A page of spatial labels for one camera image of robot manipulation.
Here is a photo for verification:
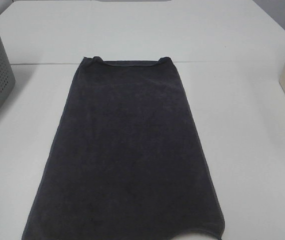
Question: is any dark navy towel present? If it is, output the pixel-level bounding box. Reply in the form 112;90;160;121
22;56;225;240

